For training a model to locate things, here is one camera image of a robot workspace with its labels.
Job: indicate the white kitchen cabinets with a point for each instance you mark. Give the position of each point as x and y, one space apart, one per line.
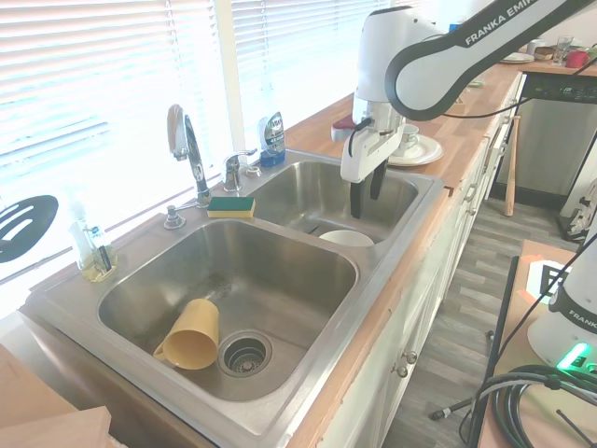
420 303

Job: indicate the yellow plastic cup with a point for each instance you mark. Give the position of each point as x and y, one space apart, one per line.
193 336

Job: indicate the clear drinking glass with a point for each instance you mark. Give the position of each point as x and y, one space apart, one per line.
562 49

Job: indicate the black slotted spatula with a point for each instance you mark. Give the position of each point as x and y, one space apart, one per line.
32 214

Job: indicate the white window blind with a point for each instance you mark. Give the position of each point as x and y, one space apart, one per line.
93 93
298 46

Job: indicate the white bowl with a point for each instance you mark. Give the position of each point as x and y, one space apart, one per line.
347 239

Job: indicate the stainless steel dishwasher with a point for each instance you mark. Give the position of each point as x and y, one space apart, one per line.
545 140

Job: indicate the green and yellow sponge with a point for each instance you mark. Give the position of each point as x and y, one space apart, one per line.
231 203

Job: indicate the white dinner plate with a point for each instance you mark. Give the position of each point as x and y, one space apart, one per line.
422 151

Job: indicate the red and white scrubber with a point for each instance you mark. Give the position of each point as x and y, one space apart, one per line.
341 128

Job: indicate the dish soap bottle blue cap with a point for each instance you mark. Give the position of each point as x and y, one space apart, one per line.
272 137

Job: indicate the wooden robot mounting table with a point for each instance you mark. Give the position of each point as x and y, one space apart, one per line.
522 298

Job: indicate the stack of white plates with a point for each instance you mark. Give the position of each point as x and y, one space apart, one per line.
517 58

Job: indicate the metal sink drain strainer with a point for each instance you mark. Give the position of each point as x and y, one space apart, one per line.
245 353

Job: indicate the brown cardboard box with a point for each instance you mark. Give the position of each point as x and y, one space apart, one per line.
37 410

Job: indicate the red mug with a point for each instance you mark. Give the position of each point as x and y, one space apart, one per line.
577 58

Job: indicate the clear bottle in yellow holder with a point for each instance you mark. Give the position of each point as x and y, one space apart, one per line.
91 252

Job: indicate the chrome sink soap pump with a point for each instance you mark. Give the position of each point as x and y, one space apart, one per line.
173 219

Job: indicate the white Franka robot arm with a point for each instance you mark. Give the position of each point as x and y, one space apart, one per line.
420 74

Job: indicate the stainless steel double sink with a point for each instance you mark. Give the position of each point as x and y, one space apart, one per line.
261 289

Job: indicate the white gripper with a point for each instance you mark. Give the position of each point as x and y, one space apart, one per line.
368 154

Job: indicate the white teacup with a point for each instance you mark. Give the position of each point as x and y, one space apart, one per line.
410 135

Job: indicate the wooden baseball bat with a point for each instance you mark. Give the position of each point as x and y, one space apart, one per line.
511 177

